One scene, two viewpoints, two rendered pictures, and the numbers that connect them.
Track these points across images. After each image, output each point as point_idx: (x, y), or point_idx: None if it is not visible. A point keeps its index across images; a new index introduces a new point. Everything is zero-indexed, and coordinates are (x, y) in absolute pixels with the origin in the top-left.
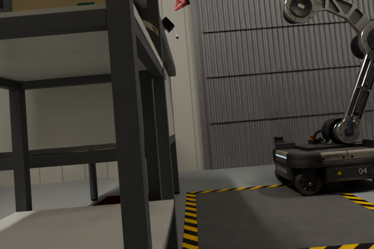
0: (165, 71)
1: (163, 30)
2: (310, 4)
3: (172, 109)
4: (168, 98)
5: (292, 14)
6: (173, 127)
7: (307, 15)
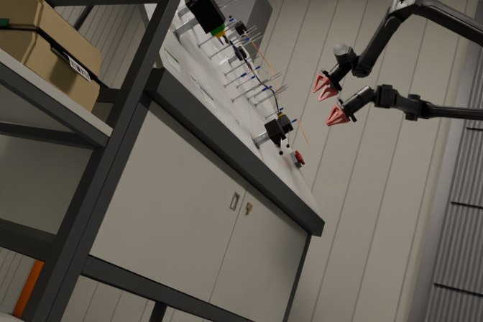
0: (265, 206)
1: (202, 115)
2: None
3: (292, 290)
4: (264, 255)
5: None
6: (281, 319)
7: None
